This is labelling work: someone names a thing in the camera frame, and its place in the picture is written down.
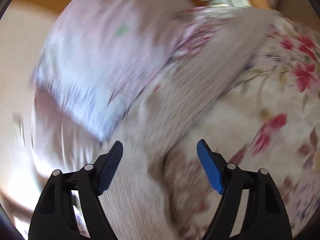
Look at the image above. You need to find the beige cable-knit sweater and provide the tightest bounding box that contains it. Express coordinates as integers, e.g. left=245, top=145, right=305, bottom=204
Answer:
left=100, top=7, right=276, bottom=239

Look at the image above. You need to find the pink bed sheet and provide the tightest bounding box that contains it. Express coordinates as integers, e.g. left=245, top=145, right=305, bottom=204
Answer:
left=31, top=87, right=106, bottom=238

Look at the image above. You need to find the floral bed quilt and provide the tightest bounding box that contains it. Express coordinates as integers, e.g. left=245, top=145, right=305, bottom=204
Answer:
left=164, top=15, right=319, bottom=239

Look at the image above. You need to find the white floral pillow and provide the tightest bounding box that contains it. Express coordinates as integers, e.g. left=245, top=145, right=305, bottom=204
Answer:
left=34, top=0, right=198, bottom=142

